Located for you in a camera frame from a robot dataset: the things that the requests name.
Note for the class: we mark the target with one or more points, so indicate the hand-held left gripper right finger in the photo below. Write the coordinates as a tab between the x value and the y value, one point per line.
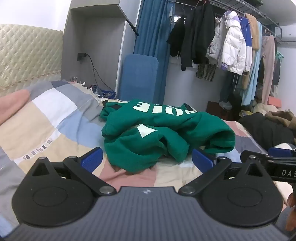
202	160

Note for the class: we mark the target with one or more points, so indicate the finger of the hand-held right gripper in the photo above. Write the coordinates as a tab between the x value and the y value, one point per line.
254	155
281	152

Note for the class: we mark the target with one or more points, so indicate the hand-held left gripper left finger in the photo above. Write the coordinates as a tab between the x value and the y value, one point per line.
92	159

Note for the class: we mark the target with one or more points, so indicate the green printed sweatshirt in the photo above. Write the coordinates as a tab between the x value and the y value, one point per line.
161	120

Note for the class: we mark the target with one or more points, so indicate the metal clothes rack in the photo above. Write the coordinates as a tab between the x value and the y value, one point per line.
261	14

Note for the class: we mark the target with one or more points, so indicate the black coat on bed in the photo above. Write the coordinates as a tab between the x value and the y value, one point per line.
266	132

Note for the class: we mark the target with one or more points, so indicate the brown furry coat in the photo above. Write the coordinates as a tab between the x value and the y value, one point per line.
279	115

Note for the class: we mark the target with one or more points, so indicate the dark brown cabinet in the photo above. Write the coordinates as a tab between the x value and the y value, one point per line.
214	112

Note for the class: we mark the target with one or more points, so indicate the pink box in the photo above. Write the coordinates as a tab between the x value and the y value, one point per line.
275	102

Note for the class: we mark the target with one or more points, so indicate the white plastic bag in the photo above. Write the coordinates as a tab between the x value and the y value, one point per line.
225	105

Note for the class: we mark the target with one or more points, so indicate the patchwork bed quilt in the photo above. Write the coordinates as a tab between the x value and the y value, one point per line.
46	111

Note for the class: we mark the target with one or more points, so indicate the blue bag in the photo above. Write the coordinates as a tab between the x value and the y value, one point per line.
108	94

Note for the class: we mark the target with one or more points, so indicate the light blue hanging garment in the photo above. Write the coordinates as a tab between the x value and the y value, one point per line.
253	76

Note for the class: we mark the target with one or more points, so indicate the cluster of small bottles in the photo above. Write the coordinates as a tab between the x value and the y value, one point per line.
77	80

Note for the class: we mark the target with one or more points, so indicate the pink hanging trousers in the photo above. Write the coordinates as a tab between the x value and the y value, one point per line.
268	64

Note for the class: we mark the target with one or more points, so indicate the striped knit garment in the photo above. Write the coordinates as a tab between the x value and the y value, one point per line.
209	71

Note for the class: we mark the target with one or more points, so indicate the blue padded board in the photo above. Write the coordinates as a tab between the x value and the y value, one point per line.
138	78

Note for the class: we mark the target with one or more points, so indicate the pink pillow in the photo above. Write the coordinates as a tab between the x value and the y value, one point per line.
11	104

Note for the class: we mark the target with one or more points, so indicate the white puffer jacket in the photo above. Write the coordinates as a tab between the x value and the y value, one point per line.
233	46

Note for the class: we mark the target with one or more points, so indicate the white air conditioner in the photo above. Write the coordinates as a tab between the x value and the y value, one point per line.
289	34

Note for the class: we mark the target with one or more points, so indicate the grey puffer jacket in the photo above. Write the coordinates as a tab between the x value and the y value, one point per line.
216	41

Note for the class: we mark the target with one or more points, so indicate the blue and white jersey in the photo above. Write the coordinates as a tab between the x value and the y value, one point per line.
247	32

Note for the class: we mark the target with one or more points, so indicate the beige quilted headboard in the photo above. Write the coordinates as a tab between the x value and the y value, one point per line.
27	53

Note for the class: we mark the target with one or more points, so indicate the beige hanging coat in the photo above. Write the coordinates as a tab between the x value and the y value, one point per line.
254	30

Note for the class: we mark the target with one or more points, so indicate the long black hooded coat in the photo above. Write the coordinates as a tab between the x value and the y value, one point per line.
201	34

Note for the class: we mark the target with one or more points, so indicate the short black jacket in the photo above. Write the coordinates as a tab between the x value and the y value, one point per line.
178	37

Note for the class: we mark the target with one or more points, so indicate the grey wardrobe cabinet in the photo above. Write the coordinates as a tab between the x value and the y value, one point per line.
74	27

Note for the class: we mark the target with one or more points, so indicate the blue curtain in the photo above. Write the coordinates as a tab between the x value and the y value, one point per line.
152	27

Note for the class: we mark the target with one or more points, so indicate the black wall charger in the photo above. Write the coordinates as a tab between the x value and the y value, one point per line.
81	56

